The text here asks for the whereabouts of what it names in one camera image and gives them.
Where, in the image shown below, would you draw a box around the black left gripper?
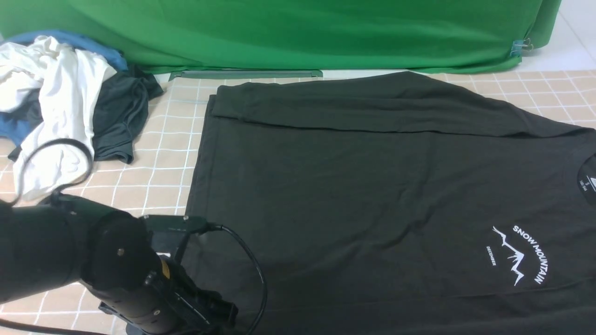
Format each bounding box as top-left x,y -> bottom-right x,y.
84,256 -> 238,335

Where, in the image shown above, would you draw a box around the dark gray long-sleeve shirt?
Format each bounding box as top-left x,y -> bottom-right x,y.
186,72 -> 596,335

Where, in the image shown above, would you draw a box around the dark teal shirt in pile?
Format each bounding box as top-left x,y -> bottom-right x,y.
0,64 -> 164,165

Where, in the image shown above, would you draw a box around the blue shirt in pile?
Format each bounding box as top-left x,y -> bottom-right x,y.
1,30 -> 128,150

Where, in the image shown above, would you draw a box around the white shirt in pile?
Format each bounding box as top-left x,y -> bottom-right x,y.
1,36 -> 116,201

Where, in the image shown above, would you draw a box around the beige grid-pattern mat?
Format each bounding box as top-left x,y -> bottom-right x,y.
1,69 -> 596,335

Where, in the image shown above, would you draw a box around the green backdrop cloth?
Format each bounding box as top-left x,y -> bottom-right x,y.
1,0 -> 561,74

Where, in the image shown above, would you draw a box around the teal binder clip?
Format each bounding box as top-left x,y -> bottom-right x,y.
509,38 -> 534,58

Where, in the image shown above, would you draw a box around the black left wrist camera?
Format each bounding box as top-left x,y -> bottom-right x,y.
140,214 -> 210,256

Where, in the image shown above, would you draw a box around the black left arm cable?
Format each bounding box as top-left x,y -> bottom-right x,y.
0,138 -> 268,335

